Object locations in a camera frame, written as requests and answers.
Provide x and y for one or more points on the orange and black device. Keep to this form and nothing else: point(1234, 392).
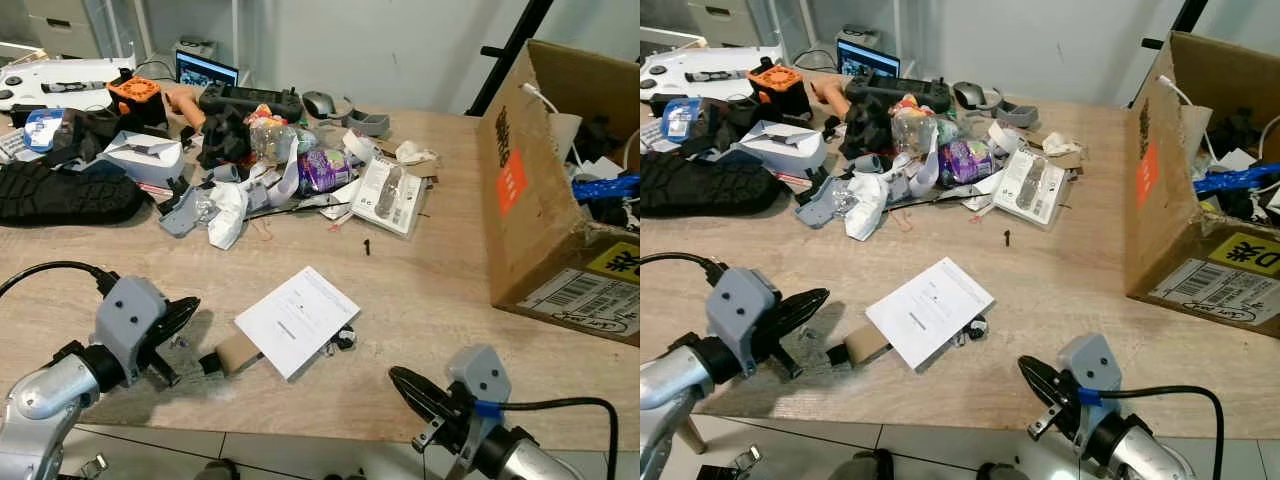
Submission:
point(135, 90)
point(775, 78)

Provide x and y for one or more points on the grey computer mouse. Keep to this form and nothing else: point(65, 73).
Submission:
point(968, 95)
point(318, 104)

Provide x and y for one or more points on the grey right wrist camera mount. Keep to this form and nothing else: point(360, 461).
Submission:
point(480, 375)
point(1090, 362)

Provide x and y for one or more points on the black remote controller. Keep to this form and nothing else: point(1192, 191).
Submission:
point(250, 100)
point(900, 92)

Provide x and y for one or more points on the small black round part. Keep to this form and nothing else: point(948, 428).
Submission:
point(976, 328)
point(346, 339)

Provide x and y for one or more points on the white product box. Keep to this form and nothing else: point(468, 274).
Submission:
point(790, 148)
point(150, 158)

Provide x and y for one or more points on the crumpled white paper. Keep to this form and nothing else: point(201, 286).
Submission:
point(868, 205)
point(228, 215)

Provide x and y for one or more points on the dark robot right foot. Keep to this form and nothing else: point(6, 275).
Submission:
point(1000, 472)

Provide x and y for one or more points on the small brown cardboard piece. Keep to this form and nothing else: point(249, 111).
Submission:
point(235, 353)
point(865, 345)

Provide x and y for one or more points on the black rubber shoe sole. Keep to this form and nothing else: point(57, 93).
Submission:
point(60, 195)
point(700, 185)

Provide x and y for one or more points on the white blister package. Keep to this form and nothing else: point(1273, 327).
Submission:
point(1030, 185)
point(388, 195)

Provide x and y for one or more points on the blue plastic piece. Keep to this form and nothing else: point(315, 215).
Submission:
point(1230, 180)
point(605, 187)

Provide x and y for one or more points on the purple snack wrapper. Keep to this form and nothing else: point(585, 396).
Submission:
point(325, 170)
point(965, 160)

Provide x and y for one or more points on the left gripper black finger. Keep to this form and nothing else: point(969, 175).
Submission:
point(182, 310)
point(797, 327)
point(172, 332)
point(803, 303)

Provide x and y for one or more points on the black crumpled plastic part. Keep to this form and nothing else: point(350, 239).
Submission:
point(868, 125)
point(228, 135)

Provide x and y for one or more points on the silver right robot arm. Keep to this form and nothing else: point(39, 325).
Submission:
point(520, 465)
point(1150, 460)

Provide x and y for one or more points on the large brown cardboard box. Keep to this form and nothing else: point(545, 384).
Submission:
point(520, 230)
point(1160, 220)

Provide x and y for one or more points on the white printed paper sheet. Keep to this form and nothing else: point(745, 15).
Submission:
point(930, 310)
point(298, 320)

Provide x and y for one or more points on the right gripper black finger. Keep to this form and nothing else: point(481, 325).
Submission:
point(422, 405)
point(422, 385)
point(1050, 376)
point(1050, 395)

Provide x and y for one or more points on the small lit screen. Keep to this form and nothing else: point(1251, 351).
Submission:
point(865, 60)
point(205, 70)

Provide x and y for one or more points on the crumpled beige paper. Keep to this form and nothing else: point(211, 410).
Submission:
point(415, 153)
point(1060, 145)

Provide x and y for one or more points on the black slanted pole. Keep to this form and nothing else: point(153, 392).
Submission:
point(530, 25)
point(1185, 20)

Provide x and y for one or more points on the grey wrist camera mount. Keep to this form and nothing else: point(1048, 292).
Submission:
point(740, 305)
point(480, 375)
point(1090, 362)
point(128, 315)

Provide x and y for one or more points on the blue and white packet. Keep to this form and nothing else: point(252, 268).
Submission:
point(43, 128)
point(680, 118)

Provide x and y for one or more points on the dark robot foot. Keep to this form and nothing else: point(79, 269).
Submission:
point(1000, 472)
point(865, 467)
point(218, 470)

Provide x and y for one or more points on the dark robot left foot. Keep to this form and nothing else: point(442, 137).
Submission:
point(218, 470)
point(865, 467)

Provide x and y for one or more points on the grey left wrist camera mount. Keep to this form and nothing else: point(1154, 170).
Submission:
point(740, 305)
point(128, 315)

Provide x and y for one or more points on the white flat device case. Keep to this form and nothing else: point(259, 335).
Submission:
point(60, 75)
point(700, 65)

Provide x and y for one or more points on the clear plastic bottle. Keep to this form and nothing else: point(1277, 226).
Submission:
point(912, 130)
point(270, 138)

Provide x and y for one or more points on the grey drawer cabinet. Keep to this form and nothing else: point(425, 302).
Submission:
point(715, 20)
point(65, 25)

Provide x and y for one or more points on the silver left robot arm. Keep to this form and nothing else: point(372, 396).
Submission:
point(665, 385)
point(45, 390)

